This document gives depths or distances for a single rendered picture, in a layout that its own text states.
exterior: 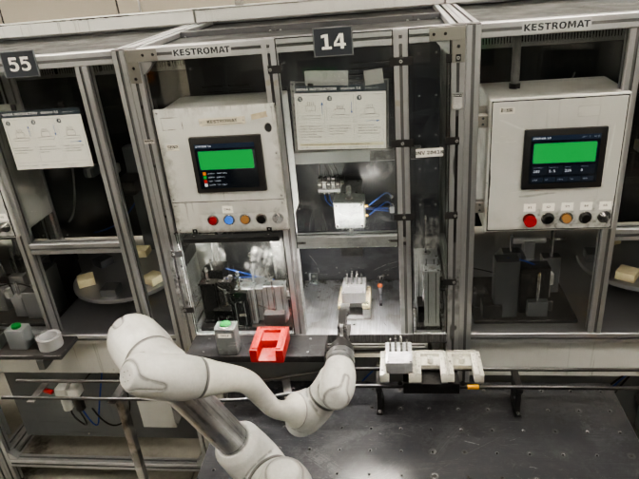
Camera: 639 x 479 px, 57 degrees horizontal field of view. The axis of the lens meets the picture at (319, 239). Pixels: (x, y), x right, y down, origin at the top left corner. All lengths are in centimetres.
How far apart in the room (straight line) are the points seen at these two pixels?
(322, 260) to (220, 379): 130
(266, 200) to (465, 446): 110
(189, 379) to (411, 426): 108
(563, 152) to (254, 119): 100
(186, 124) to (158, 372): 97
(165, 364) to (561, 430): 146
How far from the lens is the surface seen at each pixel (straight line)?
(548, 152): 201
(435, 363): 224
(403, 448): 219
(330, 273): 268
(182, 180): 213
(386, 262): 264
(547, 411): 238
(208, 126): 204
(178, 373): 139
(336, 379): 169
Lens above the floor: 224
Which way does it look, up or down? 25 degrees down
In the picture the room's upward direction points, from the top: 5 degrees counter-clockwise
